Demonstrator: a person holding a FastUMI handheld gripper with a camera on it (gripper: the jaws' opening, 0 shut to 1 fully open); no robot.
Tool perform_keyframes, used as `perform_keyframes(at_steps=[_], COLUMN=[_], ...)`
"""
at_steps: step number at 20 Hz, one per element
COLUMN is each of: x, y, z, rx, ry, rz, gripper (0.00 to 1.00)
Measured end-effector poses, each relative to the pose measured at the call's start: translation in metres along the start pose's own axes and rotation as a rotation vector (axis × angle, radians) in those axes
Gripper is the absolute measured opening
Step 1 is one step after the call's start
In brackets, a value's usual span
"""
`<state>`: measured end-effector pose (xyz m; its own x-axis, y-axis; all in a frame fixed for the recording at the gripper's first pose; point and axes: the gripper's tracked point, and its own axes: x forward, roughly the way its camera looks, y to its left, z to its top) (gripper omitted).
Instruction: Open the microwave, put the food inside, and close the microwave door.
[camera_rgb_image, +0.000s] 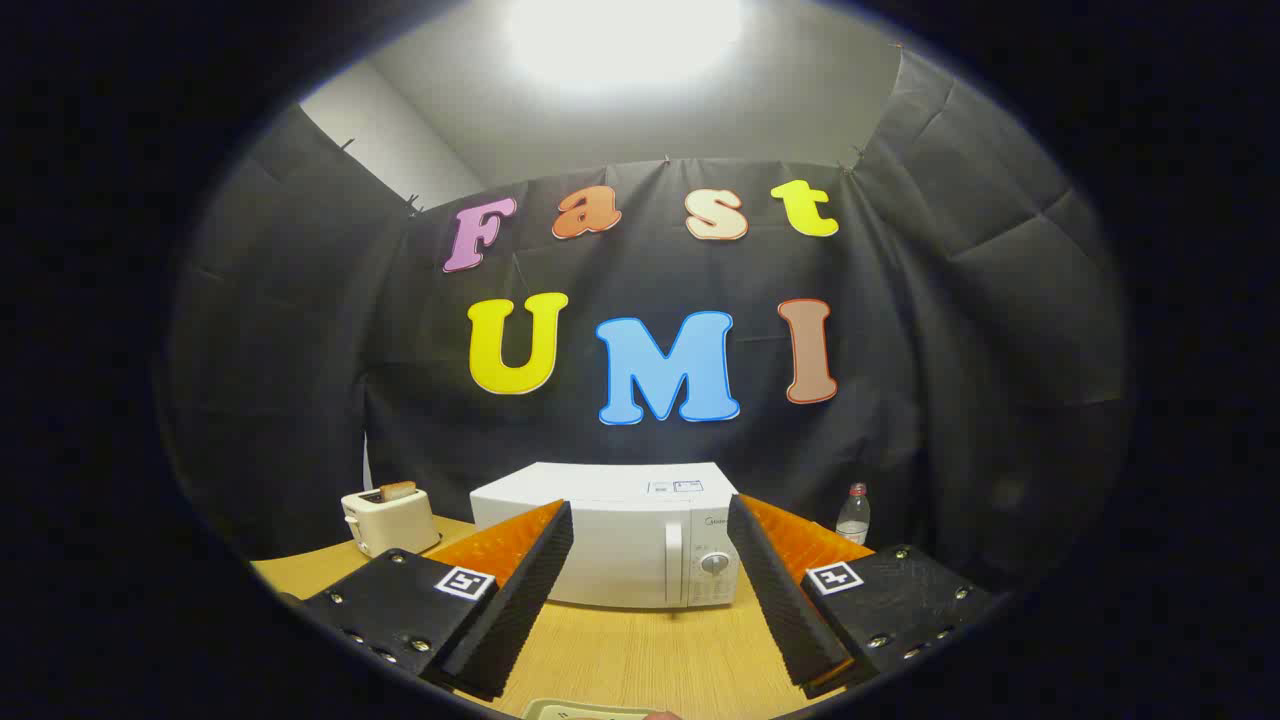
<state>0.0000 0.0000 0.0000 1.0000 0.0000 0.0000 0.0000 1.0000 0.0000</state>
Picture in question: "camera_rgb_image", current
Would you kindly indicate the clear water bottle red label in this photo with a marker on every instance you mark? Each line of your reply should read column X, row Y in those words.
column 853, row 520

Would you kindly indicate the white microwave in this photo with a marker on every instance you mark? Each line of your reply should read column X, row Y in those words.
column 620, row 540

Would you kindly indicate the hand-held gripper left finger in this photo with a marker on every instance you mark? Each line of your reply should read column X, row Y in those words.
column 520, row 600

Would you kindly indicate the cream square plate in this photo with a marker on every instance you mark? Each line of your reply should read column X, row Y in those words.
column 580, row 711

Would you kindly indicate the cream toaster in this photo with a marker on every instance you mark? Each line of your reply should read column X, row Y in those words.
column 390, row 528

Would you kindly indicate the toast slice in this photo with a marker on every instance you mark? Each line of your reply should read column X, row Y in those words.
column 398, row 490

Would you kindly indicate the ceiling light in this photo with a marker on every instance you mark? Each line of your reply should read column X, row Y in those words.
column 625, row 35

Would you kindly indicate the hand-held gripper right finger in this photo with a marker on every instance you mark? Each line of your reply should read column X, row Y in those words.
column 785, row 600

